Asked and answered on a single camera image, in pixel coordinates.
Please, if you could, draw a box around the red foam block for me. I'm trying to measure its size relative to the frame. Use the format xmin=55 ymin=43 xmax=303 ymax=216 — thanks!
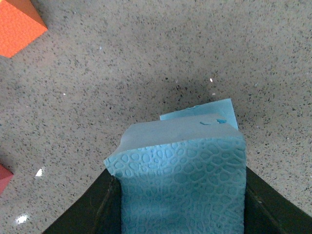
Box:
xmin=0 ymin=165 xmax=14 ymax=195

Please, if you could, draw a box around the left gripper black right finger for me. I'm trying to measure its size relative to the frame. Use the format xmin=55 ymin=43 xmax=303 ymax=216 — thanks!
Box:
xmin=244 ymin=168 xmax=312 ymax=234

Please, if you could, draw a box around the light blue foam block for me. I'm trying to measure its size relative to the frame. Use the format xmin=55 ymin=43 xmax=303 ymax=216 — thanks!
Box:
xmin=159 ymin=98 xmax=238 ymax=130
xmin=104 ymin=114 xmax=246 ymax=234

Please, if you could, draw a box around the orange foam block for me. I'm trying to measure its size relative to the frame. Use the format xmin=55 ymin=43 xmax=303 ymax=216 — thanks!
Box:
xmin=0 ymin=0 xmax=47 ymax=58

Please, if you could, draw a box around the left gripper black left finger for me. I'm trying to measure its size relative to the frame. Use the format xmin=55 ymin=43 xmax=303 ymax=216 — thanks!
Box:
xmin=44 ymin=169 xmax=121 ymax=234

